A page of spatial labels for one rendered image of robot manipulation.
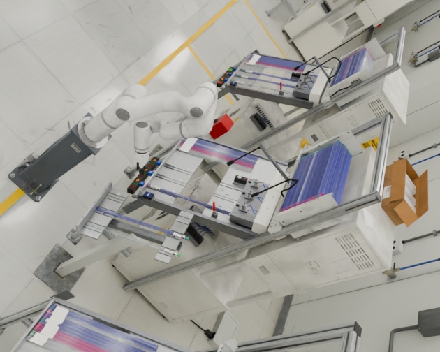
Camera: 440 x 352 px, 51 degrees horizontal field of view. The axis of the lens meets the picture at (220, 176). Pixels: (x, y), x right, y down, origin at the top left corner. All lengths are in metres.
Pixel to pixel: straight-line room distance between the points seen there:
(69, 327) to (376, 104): 2.52
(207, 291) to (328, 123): 1.59
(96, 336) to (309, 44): 5.61
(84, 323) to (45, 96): 1.89
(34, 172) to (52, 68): 0.98
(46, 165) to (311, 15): 4.78
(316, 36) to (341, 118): 3.39
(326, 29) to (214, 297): 4.70
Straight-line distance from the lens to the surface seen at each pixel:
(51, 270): 3.06
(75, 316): 2.15
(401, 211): 2.58
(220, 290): 3.03
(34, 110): 3.44
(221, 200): 2.65
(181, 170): 2.82
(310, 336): 1.69
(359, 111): 3.59
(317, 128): 3.71
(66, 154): 2.75
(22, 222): 3.07
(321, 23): 6.84
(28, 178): 3.10
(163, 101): 2.26
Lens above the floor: 2.67
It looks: 37 degrees down
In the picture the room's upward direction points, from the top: 63 degrees clockwise
